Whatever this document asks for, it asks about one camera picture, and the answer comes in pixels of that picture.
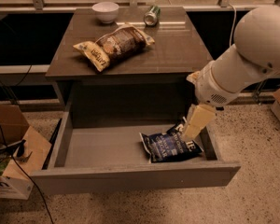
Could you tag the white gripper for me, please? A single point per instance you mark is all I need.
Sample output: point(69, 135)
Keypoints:
point(207, 88)

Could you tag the blue kettle chip bag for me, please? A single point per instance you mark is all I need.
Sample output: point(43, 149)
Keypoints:
point(169, 146)

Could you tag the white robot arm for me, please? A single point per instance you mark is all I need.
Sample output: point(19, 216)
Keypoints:
point(253, 57)

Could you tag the brown and yellow chip bag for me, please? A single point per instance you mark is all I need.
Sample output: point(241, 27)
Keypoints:
point(111, 48)

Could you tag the open grey drawer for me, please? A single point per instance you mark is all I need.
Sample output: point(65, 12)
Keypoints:
point(99, 148)

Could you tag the grey cabinet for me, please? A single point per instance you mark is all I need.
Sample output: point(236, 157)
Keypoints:
point(178, 48)

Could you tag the green soda can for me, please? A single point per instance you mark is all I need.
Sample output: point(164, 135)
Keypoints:
point(151, 17)

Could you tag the white bowl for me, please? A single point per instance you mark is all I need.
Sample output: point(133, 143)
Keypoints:
point(106, 12)

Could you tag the open cardboard box left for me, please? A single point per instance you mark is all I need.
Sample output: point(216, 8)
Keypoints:
point(22, 151)

